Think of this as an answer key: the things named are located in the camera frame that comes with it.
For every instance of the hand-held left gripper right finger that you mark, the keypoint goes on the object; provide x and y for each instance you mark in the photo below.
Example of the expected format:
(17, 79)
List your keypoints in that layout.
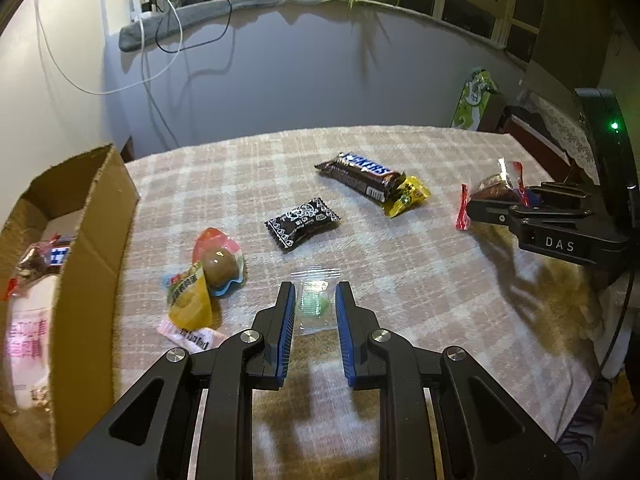
(345, 335)

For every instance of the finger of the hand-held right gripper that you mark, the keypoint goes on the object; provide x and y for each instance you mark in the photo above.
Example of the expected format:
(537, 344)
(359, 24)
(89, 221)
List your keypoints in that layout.
(500, 212)
(565, 191)

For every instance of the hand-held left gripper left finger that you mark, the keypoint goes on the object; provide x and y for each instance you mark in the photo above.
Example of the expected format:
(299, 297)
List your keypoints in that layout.
(285, 325)

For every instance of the dark cake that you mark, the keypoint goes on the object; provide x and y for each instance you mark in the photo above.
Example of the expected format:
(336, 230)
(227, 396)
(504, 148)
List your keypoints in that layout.
(32, 262)
(492, 185)

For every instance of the green candy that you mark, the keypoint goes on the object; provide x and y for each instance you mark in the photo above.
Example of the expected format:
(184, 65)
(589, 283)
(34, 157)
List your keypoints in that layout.
(312, 305)

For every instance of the pink egg toy packet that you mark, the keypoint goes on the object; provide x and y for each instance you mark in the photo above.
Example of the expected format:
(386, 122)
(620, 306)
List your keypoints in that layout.
(220, 260)

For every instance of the white pink candy packet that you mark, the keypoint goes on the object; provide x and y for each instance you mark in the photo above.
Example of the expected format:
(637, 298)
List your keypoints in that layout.
(192, 337)

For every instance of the small yellow snack packet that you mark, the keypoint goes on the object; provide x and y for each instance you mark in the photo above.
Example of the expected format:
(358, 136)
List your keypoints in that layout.
(407, 195)

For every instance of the large yellow snack packet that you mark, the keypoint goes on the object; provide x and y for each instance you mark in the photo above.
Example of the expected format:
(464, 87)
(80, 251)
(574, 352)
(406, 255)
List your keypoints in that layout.
(192, 305)

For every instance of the black patterned candy packet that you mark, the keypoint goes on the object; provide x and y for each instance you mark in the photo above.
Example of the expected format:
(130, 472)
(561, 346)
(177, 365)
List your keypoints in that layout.
(302, 222)

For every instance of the brown cardboard box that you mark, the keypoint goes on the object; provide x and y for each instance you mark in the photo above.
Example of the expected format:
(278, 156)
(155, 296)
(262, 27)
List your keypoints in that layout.
(85, 285)

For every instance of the sliced bread bag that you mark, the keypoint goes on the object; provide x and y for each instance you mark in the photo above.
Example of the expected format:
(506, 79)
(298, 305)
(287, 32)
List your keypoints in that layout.
(30, 350)

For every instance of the lace covered side table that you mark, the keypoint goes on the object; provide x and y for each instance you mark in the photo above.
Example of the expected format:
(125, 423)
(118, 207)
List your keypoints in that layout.
(565, 130)

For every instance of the red box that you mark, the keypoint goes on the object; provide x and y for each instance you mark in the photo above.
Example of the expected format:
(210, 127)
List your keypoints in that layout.
(530, 135)

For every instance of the plaid tablecloth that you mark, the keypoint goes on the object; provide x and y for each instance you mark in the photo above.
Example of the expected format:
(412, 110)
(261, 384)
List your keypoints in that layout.
(425, 285)

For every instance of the green snack bag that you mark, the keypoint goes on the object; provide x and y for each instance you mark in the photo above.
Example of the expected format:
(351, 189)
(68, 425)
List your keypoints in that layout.
(472, 102)

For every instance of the grey striped cloth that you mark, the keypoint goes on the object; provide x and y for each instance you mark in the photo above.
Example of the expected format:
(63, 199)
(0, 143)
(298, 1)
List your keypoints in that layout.
(580, 430)

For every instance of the grey windowsill cloth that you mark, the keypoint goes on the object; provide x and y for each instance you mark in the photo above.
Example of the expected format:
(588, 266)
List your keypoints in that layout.
(280, 2)

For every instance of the white cabinet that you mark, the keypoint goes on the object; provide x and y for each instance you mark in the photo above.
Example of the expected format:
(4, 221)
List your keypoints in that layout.
(55, 85)

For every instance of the white power strip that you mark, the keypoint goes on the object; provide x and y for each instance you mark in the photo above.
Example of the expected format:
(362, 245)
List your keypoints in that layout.
(140, 6)

